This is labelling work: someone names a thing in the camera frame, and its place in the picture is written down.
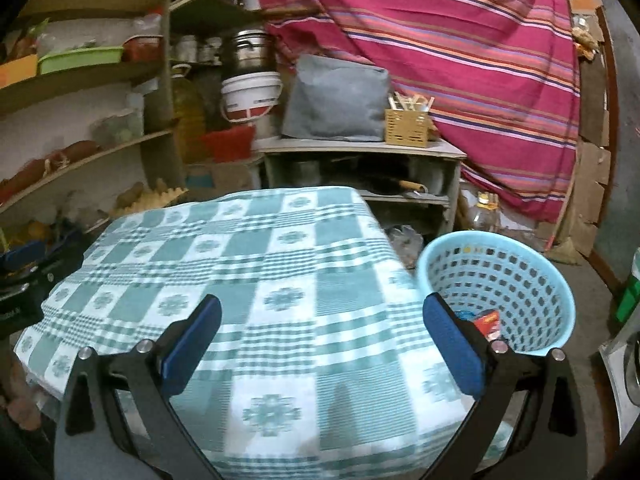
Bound clear plastic container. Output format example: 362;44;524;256
92;109;144;149

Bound clear plastic bag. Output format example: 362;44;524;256
386;224;425;268

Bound clear plastic bottle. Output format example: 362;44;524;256
466;191;502;234

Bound light blue plastic basket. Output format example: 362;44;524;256
416;232;577;359

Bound green white container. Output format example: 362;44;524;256
614;249;640;323

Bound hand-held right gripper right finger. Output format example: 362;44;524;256
421;292;590;480

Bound group of glass jars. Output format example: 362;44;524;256
171;34;224;67

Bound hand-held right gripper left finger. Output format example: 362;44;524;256
52;294;227;480

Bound wooden shelf unit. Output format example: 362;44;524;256
0;0;263;246

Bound white plastic bucket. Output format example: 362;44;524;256
219;71;284;124

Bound green checked tablecloth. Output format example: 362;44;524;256
14;185;507;479

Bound green plastic tray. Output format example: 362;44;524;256
38;46;125;76

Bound cardboard panels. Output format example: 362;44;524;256
552;0;618;263

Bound yellow box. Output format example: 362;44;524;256
0;55;39;89

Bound yellow utensil holder basket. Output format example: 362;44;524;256
383;91;434;149

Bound orange mesh bag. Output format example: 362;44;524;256
0;360;42;432

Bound yellow mesh bag of potatoes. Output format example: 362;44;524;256
17;219;58;242

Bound grey cushion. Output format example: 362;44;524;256
280;54;392;142

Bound red plastic basin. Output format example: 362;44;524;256
201;126;254;164

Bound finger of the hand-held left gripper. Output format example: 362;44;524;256
0;244;87;288

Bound grey low cabinet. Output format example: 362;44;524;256
254;136;469;237

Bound cardboard egg tray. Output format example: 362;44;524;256
119;179;189;214

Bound red mesh sack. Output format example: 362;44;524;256
0;140;102;202

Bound yellow oil bottle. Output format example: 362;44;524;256
171;64;207;163

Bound ginger root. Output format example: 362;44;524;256
571;26;599;59

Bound metal pot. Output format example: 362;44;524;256
229;29;274;74

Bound red orange snack wrapper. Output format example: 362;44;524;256
472;310;502;342

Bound red white container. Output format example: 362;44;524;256
122;35;164;63

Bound cardboard box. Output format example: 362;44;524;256
186;160;262;202

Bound red striped cloth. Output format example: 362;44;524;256
251;0;584;224

